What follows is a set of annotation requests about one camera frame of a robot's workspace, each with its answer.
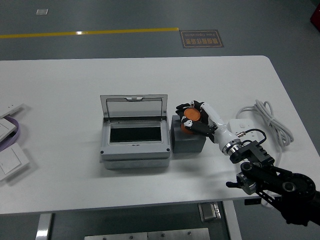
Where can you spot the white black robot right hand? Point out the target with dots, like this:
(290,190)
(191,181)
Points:
(225,136)

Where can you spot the orange cylinder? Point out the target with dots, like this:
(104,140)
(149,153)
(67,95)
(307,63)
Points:
(192,114)

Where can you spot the grey lidded electrical box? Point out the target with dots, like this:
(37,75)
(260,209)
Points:
(135,152)

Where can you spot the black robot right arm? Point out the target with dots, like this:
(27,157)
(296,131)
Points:
(295,183)

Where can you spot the grey cube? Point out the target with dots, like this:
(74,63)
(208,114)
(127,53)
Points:
(190,143)

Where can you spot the black under-table control box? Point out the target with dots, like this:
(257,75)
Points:
(251,202)

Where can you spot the white power strip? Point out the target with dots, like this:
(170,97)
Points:
(237,125)

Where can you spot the white table leg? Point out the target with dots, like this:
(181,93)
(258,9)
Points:
(232,220)
(43,226)

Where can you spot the brown floor sign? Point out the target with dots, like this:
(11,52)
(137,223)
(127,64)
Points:
(201,38)

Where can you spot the red object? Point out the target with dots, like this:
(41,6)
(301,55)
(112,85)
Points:
(315,16)

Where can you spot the yellow floor tape line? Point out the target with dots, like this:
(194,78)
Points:
(100,32)

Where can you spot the small metal floor plate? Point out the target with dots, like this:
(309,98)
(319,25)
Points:
(41,11)

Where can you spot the metal table bracket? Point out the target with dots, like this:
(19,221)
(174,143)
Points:
(209,212)

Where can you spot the metal base plate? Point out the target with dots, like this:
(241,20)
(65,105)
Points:
(147,235)

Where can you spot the large white switch panel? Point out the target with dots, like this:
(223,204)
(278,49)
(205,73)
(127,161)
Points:
(11,161)

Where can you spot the white switch panel with dots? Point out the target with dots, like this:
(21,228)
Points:
(10,110)

